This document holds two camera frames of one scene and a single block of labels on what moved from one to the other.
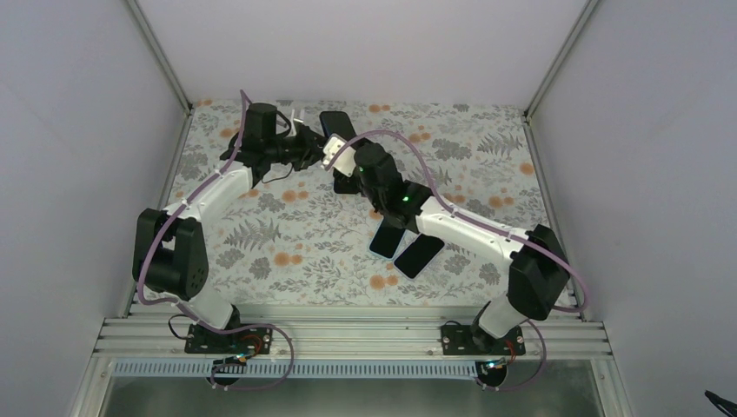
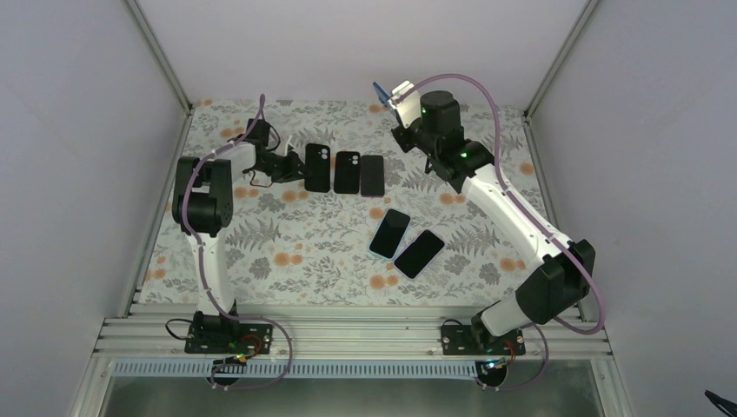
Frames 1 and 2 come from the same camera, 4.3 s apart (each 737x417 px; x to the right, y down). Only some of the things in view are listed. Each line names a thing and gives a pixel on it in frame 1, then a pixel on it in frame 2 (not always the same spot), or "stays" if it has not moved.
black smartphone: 337,122 to 381,94
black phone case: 344,184 stays
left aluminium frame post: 161,54 stays
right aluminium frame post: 580,24 stays
